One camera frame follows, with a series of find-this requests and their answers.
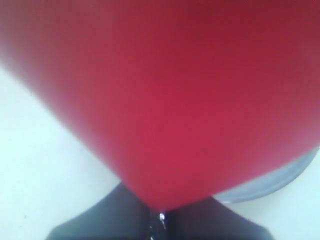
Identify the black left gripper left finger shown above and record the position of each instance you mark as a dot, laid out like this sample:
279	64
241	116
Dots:
118	216

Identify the round stainless steel plate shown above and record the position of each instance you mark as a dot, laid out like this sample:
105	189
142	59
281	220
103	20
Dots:
268	183

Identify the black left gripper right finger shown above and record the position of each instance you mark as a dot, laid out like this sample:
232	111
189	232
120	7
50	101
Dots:
208	219

